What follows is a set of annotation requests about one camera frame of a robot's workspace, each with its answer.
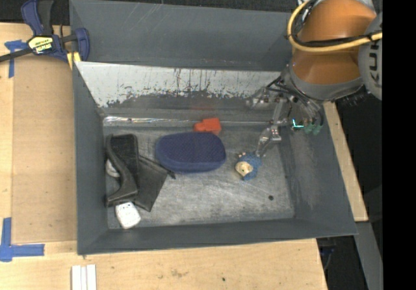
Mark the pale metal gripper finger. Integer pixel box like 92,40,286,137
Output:
255,127,273,157
270,125,283,144

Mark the small blue toy figure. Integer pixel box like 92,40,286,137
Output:
235,151,263,182

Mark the small red-orange block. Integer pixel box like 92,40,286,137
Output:
193,117,223,137

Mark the dark blue oval case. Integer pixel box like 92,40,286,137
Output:
154,131,228,175

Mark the grey metal bin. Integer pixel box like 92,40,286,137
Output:
68,0,359,256

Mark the black flat pouch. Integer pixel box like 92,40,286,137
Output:
133,155,177,213

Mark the black curved foam piece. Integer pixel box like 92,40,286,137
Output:
103,133,140,208

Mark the white plastic box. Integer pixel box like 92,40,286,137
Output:
114,202,142,230

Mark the small white round thing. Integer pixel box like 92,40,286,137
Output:
105,158,122,179

